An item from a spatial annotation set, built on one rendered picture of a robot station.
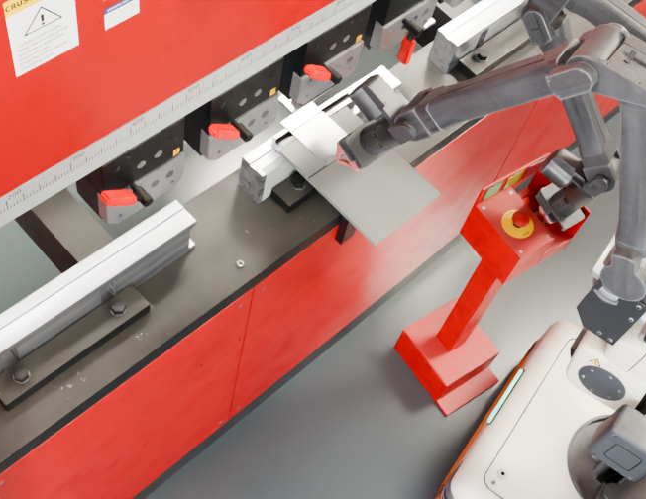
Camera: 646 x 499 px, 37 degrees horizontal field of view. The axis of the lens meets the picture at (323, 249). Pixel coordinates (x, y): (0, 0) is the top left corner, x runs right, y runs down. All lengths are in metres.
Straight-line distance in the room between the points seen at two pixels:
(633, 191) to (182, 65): 0.67
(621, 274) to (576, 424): 1.03
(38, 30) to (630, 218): 0.88
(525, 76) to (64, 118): 0.64
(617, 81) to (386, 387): 1.59
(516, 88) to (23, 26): 0.70
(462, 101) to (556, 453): 1.21
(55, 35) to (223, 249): 0.80
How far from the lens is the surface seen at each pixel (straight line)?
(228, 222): 1.87
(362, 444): 2.65
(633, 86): 1.30
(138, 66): 1.28
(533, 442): 2.47
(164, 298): 1.78
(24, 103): 1.18
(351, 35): 1.66
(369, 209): 1.77
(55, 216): 1.87
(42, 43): 1.13
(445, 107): 1.53
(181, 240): 1.77
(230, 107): 1.51
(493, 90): 1.45
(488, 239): 2.13
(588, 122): 1.95
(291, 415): 2.64
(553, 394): 2.54
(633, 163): 1.41
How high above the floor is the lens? 2.45
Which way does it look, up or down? 58 degrees down
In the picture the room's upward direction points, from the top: 17 degrees clockwise
